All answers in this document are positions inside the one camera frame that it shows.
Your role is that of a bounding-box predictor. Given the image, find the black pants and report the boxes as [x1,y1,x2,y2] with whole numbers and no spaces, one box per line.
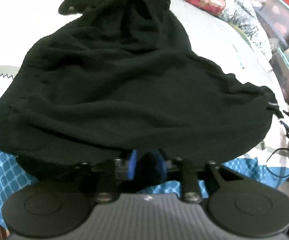
[0,0,281,165]

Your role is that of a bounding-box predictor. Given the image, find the stacked storage boxes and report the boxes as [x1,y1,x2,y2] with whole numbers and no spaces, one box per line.
[255,0,289,104]

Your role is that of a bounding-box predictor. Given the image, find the white and blue patterned bedsheet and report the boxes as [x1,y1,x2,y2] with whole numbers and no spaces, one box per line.
[0,0,288,224]

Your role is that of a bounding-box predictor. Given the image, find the black cable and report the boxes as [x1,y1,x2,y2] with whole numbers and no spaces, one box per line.
[265,147,289,178]

